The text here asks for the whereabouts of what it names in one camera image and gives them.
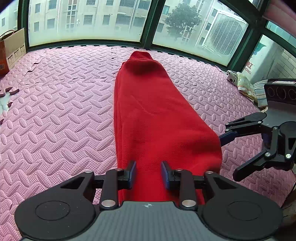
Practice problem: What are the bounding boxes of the white air conditioner unit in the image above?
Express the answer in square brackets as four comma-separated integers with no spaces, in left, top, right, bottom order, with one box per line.
[202,11,248,57]

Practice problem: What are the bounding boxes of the brown cardboard box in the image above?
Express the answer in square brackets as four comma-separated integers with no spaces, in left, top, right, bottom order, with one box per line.
[0,28,26,76]

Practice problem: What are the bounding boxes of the small white object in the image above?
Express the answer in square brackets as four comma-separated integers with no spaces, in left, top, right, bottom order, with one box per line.
[226,70,238,86]

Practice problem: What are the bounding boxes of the dark green window frame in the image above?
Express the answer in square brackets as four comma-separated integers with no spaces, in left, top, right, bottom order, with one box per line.
[18,1,295,70]

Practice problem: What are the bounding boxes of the red knit garment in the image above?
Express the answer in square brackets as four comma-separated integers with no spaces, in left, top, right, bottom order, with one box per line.
[114,51,222,202]

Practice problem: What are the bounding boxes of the folded patterned cloths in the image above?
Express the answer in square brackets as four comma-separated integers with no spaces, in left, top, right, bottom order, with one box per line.
[237,72,267,109]

